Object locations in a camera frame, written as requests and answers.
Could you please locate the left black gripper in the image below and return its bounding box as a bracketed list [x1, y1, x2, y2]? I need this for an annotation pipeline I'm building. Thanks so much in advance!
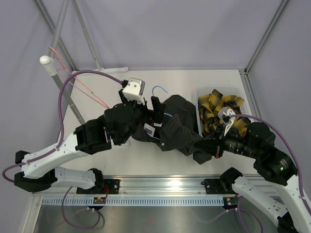
[119, 90, 165, 145]

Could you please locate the purple cable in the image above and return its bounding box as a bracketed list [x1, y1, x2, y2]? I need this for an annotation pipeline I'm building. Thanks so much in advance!
[189, 115, 305, 231]
[1, 70, 127, 229]

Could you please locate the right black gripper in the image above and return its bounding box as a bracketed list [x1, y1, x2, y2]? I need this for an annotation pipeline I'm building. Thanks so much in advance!
[194, 122, 260, 158]

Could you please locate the pink wire hanger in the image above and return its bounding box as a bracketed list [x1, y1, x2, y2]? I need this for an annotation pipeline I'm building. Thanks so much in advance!
[48, 46, 109, 109]

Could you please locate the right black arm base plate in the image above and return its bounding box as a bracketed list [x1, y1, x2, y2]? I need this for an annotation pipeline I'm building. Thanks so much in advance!
[201, 179, 235, 195]

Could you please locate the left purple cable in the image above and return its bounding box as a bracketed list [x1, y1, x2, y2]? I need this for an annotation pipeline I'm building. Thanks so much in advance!
[1, 70, 127, 229]

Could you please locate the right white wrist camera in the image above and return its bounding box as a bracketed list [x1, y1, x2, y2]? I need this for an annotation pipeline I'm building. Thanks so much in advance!
[218, 107, 235, 136]

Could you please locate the yellow plaid flannel shirt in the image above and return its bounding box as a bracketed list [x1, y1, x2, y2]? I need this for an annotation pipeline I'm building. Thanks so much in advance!
[198, 88, 251, 135]

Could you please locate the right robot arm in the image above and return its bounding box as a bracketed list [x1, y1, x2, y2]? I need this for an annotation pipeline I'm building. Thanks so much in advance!
[191, 122, 311, 233]

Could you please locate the white plastic basket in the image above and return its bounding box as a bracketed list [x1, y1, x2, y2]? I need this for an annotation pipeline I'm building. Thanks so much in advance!
[194, 86, 249, 137]

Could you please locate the grey clothes rack pole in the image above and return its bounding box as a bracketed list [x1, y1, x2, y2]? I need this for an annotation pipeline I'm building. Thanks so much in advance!
[39, 0, 86, 125]

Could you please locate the blue wire hanger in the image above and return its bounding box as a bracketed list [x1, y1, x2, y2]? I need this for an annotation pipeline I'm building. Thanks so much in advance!
[143, 85, 173, 141]

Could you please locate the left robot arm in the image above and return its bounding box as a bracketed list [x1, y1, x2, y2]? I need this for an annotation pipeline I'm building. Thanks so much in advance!
[14, 97, 166, 194]

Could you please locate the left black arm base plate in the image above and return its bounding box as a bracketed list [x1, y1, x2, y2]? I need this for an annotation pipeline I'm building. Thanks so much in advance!
[76, 179, 121, 195]

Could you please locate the aluminium mounting rail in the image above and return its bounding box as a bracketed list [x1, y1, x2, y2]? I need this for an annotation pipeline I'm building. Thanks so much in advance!
[31, 176, 285, 195]

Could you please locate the white slotted cable duct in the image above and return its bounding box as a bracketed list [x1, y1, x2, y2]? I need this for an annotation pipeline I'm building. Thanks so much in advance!
[42, 197, 225, 206]

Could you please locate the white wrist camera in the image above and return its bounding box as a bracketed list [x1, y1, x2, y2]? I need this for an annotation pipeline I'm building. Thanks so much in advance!
[119, 78, 145, 105]
[218, 107, 235, 136]

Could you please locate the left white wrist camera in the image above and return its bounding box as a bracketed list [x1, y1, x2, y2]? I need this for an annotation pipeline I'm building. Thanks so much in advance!
[119, 78, 145, 105]

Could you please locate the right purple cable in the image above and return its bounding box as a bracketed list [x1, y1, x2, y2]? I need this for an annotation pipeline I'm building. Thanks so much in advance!
[189, 115, 305, 231]

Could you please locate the black pinstripe shirt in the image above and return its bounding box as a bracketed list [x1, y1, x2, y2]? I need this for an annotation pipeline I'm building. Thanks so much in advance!
[132, 95, 212, 165]

